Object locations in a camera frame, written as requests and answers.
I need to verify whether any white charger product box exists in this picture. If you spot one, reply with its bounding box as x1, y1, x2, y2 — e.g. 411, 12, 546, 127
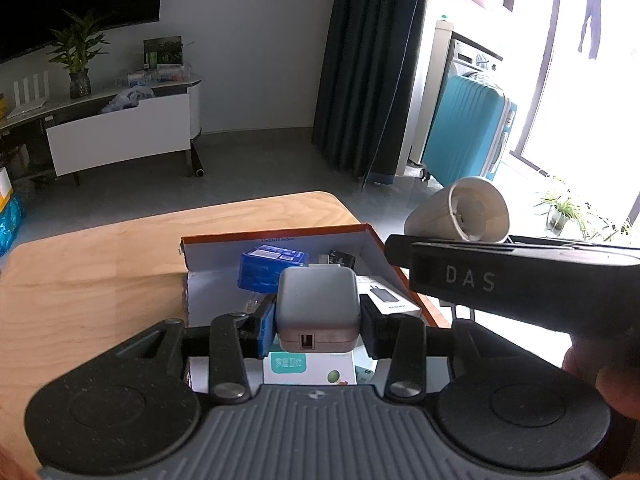
356, 275, 421, 318

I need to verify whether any blue packaged pack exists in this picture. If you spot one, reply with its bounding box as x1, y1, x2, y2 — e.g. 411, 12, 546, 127
238, 245, 309, 294

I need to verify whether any white usb charger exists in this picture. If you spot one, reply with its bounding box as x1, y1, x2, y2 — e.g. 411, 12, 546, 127
276, 264, 360, 353

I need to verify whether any adhesive bandage box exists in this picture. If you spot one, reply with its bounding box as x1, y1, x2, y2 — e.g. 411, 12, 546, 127
262, 344, 357, 386

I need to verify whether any white socket adapter plug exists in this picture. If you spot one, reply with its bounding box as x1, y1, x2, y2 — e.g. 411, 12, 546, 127
404, 177, 510, 243

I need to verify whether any right hand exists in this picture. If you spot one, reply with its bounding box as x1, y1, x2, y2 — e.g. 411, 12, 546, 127
562, 333, 639, 420

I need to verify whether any orange white cardboard box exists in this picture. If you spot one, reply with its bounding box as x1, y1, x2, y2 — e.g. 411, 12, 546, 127
179, 222, 452, 391

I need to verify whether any black power adapter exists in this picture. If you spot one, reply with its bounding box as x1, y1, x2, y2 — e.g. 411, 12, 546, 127
318, 250, 356, 270

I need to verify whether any spider plant by window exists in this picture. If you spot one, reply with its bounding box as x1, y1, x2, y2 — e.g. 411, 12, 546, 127
534, 179, 632, 241

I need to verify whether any teal suitcase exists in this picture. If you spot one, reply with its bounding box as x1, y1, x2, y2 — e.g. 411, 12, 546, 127
423, 79, 518, 186

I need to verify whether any white tv console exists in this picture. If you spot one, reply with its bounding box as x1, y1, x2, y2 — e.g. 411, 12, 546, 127
1, 76, 204, 178

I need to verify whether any dark curtain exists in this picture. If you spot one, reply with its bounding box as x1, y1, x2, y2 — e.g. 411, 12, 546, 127
311, 0, 425, 184

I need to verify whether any blue plastic bag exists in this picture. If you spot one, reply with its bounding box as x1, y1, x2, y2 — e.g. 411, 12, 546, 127
0, 194, 25, 256

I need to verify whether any washing machine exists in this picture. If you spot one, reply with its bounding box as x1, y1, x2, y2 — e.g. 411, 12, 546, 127
395, 18, 504, 177

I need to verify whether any white yellow carton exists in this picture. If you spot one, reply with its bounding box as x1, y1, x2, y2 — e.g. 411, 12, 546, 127
0, 167, 13, 211

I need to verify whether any white wifi router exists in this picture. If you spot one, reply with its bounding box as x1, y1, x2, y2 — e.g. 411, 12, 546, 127
6, 70, 51, 119

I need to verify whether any potted plant in vase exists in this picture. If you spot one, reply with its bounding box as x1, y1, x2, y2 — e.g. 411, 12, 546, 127
49, 14, 108, 100

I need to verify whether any dark photo frame box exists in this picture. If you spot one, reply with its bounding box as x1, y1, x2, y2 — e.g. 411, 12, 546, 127
143, 36, 183, 70

